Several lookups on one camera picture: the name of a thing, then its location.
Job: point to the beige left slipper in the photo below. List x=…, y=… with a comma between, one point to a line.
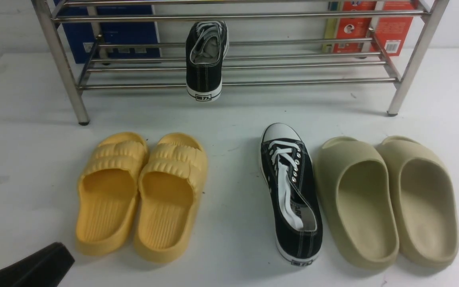
x=353, y=187

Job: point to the black canvas sneaker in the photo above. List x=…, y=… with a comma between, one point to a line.
x=205, y=47
x=288, y=172

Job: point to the yellow right slipper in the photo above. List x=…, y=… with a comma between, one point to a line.
x=171, y=186

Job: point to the red box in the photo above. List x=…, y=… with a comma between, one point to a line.
x=390, y=32

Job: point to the silver metal shoe rack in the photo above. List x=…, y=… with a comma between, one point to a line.
x=51, y=20

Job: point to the blue box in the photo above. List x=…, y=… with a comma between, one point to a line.
x=81, y=35

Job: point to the yellow slipper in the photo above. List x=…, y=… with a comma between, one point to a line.
x=108, y=193
x=171, y=186

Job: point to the yellow left slipper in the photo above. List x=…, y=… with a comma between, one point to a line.
x=108, y=193

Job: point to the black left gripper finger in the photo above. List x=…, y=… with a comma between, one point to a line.
x=44, y=268

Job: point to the beige slipper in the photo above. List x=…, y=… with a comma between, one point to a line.
x=422, y=196
x=353, y=187

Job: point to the beige right slipper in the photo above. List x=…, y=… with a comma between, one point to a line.
x=422, y=196

